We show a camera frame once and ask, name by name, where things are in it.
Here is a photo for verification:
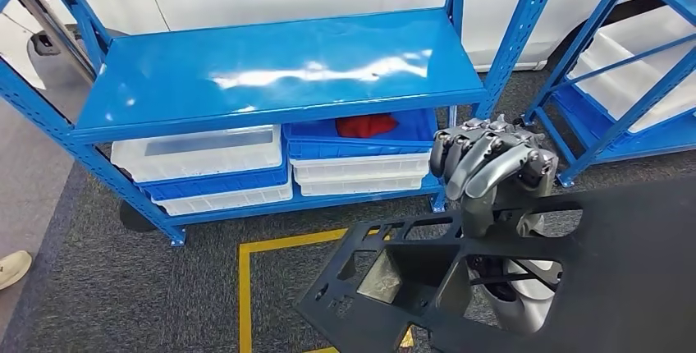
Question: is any black plastic bracket part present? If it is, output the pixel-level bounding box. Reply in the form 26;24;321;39
293;176;696;353

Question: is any blue metal shelf rack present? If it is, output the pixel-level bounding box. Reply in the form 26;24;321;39
521;0;696;189
0;0;570;247

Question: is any person's shoe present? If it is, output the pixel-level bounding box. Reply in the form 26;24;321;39
0;250;34;291

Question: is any white bin with clear lid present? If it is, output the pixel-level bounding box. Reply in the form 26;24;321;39
110;124;284;184

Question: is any white plastic bin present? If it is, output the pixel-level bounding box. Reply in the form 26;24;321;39
295;173;428;198
289;152;432;184
152;179;295;218
593;5;696;69
568;48;696;134

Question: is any blue plastic bin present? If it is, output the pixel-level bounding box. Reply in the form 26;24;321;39
138;167;289;203
282;108;441;161

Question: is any red cloth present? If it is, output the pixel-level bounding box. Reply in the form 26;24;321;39
335;113;400;140

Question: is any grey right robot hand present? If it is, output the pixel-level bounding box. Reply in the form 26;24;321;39
428;113;560;240

